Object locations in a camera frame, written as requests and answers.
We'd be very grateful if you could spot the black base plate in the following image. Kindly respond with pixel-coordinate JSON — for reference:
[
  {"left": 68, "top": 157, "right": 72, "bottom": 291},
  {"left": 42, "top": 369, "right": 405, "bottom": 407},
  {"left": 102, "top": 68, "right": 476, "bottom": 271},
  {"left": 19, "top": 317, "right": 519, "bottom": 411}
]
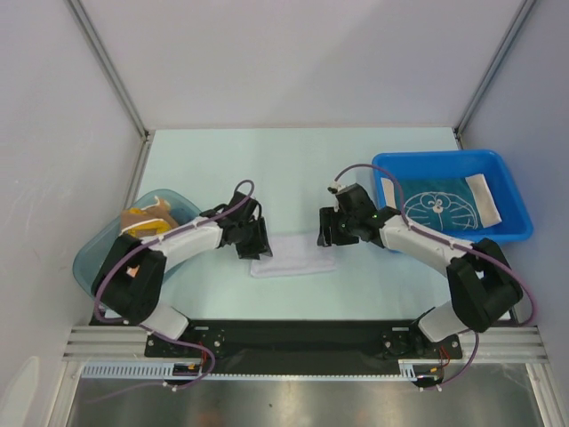
[{"left": 144, "top": 320, "right": 467, "bottom": 374}]

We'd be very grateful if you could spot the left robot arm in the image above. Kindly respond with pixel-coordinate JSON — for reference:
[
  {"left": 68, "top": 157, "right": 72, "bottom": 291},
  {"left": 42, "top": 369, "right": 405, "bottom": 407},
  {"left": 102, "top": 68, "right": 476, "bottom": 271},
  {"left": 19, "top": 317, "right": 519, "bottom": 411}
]
[{"left": 92, "top": 190, "right": 272, "bottom": 356}]

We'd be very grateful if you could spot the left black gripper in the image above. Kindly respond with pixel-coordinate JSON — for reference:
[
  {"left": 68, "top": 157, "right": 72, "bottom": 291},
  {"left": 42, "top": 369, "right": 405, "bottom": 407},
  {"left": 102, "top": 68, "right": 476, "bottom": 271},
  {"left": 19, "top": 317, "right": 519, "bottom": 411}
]
[{"left": 235, "top": 216, "right": 272, "bottom": 260}]

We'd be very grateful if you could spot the Doraemon teal beige towel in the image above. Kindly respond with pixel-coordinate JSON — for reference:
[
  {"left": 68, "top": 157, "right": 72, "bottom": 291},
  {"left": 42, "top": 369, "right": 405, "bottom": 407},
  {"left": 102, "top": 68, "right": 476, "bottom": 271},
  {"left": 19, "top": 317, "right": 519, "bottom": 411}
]
[{"left": 381, "top": 173, "right": 501, "bottom": 233}]

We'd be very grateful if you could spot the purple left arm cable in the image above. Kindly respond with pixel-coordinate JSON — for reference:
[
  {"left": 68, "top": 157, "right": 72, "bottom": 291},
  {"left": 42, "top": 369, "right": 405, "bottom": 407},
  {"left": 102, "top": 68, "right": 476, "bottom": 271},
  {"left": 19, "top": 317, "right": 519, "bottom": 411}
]
[{"left": 92, "top": 179, "right": 257, "bottom": 334}]

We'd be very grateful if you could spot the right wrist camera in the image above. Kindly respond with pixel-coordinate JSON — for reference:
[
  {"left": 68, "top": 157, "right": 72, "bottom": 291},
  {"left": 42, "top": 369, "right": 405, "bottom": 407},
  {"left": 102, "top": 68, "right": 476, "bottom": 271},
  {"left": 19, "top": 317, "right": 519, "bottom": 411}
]
[{"left": 327, "top": 181, "right": 349, "bottom": 195}]

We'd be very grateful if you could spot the left aluminium frame post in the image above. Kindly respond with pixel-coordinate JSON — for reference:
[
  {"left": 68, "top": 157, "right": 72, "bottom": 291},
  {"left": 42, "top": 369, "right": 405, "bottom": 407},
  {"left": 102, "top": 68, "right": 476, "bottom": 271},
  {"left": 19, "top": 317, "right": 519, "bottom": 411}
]
[{"left": 64, "top": 0, "right": 150, "bottom": 141}]

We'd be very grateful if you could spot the right aluminium frame post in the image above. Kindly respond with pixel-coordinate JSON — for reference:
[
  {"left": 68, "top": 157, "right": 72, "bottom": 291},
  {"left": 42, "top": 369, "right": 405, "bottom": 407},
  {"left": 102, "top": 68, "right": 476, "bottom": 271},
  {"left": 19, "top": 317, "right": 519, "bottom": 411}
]
[{"left": 453, "top": 0, "right": 539, "bottom": 149}]

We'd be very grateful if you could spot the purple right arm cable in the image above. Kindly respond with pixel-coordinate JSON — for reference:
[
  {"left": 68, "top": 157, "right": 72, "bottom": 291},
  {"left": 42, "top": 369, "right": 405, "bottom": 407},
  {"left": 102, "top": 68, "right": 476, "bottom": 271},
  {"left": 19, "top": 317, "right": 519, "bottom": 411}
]
[{"left": 333, "top": 163, "right": 539, "bottom": 330}]

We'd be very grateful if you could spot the lavender white cloth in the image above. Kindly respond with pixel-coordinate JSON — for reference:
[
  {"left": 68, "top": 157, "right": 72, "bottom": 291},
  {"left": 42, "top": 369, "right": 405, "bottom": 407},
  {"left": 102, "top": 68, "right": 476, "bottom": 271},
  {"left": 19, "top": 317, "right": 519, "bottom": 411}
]
[{"left": 250, "top": 232, "right": 337, "bottom": 278}]

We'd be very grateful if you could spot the white cable duct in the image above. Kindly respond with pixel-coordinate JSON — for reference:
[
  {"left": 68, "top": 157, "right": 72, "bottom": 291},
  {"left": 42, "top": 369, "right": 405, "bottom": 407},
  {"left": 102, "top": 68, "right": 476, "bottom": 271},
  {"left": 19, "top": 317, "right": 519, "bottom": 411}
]
[{"left": 81, "top": 361, "right": 444, "bottom": 386}]

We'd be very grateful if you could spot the aluminium front rail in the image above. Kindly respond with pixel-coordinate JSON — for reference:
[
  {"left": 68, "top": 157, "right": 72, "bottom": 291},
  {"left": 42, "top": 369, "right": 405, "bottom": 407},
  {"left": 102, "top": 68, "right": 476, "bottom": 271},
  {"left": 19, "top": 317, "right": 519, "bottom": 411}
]
[{"left": 62, "top": 326, "right": 549, "bottom": 364}]

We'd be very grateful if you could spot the aluminium frame post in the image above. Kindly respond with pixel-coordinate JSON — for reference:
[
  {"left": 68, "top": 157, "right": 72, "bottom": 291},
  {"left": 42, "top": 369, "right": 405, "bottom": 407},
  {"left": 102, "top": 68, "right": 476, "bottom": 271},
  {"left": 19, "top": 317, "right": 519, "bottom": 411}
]
[
  {"left": 64, "top": 0, "right": 150, "bottom": 141},
  {"left": 453, "top": 0, "right": 539, "bottom": 149}
]

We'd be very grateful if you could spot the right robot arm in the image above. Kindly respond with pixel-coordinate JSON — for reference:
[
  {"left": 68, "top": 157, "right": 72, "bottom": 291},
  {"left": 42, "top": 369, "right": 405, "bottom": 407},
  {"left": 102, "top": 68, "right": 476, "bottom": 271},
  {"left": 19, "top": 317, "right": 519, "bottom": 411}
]
[{"left": 317, "top": 182, "right": 524, "bottom": 358}]

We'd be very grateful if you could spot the teal translucent basket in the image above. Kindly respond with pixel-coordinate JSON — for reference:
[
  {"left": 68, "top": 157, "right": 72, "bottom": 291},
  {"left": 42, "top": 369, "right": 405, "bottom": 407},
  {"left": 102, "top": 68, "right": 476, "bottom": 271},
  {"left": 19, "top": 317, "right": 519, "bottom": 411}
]
[{"left": 73, "top": 189, "right": 199, "bottom": 299}]

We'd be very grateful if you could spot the orange brown towel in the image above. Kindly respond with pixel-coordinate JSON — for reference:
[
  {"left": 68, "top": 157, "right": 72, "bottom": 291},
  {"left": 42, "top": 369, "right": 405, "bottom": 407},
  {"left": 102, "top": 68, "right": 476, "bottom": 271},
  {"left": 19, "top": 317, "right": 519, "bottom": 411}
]
[{"left": 119, "top": 196, "right": 179, "bottom": 238}]

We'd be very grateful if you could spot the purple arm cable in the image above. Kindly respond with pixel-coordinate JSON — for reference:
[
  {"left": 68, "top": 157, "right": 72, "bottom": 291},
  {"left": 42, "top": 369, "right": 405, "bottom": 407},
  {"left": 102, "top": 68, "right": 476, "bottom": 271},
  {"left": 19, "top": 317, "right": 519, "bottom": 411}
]
[
  {"left": 333, "top": 163, "right": 539, "bottom": 330},
  {"left": 92, "top": 179, "right": 257, "bottom": 334}
]

